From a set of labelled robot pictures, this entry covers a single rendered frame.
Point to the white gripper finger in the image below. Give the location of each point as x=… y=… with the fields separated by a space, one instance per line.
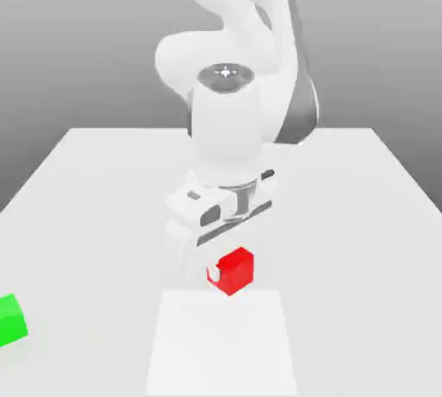
x=214 y=273

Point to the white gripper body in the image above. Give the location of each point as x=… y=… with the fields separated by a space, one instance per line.
x=193 y=231

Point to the small red cube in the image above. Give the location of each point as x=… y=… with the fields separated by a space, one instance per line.
x=236 y=271

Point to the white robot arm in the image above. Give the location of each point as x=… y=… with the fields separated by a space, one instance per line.
x=224 y=120

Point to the small green cube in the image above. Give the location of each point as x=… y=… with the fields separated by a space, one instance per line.
x=10 y=319

